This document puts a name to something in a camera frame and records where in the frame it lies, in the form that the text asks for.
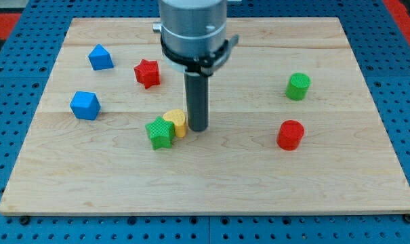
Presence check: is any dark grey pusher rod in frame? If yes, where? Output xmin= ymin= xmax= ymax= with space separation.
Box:
xmin=184 ymin=75 xmax=209 ymax=132

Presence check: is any green star block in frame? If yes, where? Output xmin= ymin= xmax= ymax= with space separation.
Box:
xmin=145 ymin=117 xmax=175 ymax=150

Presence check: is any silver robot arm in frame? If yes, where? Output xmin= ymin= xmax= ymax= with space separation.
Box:
xmin=153 ymin=0 xmax=239 ymax=132

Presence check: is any red star block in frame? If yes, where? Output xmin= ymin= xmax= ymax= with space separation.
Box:
xmin=134 ymin=59 xmax=160 ymax=89

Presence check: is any yellow heart block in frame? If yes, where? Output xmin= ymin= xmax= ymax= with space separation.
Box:
xmin=163 ymin=109 xmax=187 ymax=138

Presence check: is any blue pentagon block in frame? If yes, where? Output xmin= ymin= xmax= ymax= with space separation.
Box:
xmin=88 ymin=44 xmax=114 ymax=70

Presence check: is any green cylinder block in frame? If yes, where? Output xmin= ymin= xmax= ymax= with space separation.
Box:
xmin=285 ymin=73 xmax=311 ymax=101

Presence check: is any wooden board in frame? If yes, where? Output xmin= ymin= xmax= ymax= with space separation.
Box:
xmin=0 ymin=18 xmax=410 ymax=216

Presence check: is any red cylinder block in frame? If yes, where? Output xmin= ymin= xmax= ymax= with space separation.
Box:
xmin=276 ymin=120 xmax=305 ymax=150

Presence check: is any blue cube block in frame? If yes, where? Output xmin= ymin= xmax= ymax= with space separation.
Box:
xmin=70 ymin=91 xmax=100 ymax=121

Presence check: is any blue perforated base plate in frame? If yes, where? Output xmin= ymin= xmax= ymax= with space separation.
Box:
xmin=0 ymin=1 xmax=410 ymax=243

